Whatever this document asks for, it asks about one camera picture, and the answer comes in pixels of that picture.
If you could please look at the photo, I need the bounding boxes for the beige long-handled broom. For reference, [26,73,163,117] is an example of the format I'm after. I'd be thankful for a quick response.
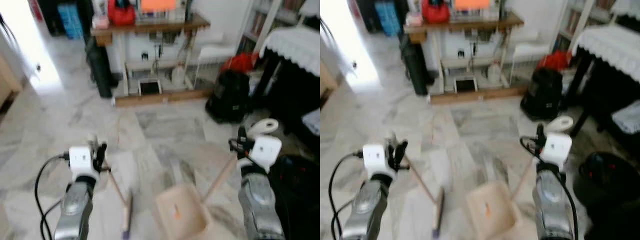
[386,132,447,240]
[87,134,136,240]

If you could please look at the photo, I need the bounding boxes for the beige long-handled dustpan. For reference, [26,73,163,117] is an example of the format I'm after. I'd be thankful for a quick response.
[152,118,279,240]
[466,116,575,240]

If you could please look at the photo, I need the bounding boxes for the black backpack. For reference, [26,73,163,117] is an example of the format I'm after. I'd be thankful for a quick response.
[520,67,566,121]
[205,70,252,125]

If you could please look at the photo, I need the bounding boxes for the black table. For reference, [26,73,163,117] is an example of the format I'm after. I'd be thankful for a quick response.
[250,47,321,148]
[564,47,640,152]

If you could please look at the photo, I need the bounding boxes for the grey cushion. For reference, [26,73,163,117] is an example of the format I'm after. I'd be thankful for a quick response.
[610,99,640,134]
[302,108,321,137]

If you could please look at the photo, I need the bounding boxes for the red cloth bag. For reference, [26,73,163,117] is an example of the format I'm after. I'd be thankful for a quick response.
[536,49,573,71]
[221,52,259,74]

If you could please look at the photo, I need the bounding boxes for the translucent plastic jug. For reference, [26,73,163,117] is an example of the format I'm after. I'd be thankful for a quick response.
[171,64,187,86]
[487,61,503,85]

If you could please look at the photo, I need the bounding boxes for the white-framed dark tablet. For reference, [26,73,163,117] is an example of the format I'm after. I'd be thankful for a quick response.
[454,77,479,94]
[138,78,163,96]

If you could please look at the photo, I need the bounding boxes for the black round bag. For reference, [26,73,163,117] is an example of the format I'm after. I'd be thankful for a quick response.
[270,154,321,240]
[572,151,640,240]

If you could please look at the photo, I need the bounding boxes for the white stool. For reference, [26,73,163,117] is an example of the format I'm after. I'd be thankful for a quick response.
[194,44,237,89]
[509,42,552,86]

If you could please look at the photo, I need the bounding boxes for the black long rolled bag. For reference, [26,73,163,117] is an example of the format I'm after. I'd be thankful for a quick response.
[85,36,116,99]
[400,34,431,96]

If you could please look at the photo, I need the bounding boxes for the light wooden cabinet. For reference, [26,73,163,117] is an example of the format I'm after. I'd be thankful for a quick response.
[320,62,339,107]

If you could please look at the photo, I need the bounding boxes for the white lace tablecloth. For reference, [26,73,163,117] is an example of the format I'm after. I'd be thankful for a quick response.
[259,26,321,77]
[571,25,640,84]

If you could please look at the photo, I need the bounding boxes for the white bookshelf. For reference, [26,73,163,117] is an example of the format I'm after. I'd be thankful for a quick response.
[235,0,303,56]
[550,0,617,54]

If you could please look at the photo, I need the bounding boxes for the blue printed box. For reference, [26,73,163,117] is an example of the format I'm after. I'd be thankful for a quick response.
[57,2,84,40]
[374,1,400,38]

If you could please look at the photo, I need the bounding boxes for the red handbag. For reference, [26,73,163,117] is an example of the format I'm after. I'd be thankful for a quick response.
[421,0,451,24]
[107,0,137,26]

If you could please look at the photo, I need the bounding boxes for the black cabinet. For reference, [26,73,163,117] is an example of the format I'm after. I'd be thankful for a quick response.
[37,0,66,37]
[356,0,382,35]

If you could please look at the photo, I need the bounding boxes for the orange board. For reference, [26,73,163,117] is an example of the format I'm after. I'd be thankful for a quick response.
[140,0,178,13]
[454,0,491,11]

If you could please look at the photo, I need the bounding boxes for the red fire extinguisher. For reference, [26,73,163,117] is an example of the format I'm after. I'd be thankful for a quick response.
[347,0,364,20]
[27,0,44,21]

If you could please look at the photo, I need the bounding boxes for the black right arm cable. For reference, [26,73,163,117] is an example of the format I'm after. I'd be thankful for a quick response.
[520,135,581,240]
[228,139,290,240]

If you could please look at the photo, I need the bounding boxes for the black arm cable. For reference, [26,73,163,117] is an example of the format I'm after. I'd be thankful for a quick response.
[327,150,365,240]
[520,135,581,240]
[228,139,290,240]
[34,152,71,240]

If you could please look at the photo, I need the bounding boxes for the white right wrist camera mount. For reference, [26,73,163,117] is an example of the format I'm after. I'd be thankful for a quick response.
[540,132,573,168]
[246,136,283,171]

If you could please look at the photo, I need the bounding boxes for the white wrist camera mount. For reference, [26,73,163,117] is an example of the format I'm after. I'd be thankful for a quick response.
[246,136,283,171]
[68,146,97,177]
[540,132,573,168]
[362,144,390,176]

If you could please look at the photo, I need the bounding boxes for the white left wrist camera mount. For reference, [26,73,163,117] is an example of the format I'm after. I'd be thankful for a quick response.
[68,146,97,177]
[362,144,390,176]

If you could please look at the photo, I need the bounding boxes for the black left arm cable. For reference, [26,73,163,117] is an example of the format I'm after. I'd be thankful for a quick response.
[327,150,365,240]
[34,152,71,240]

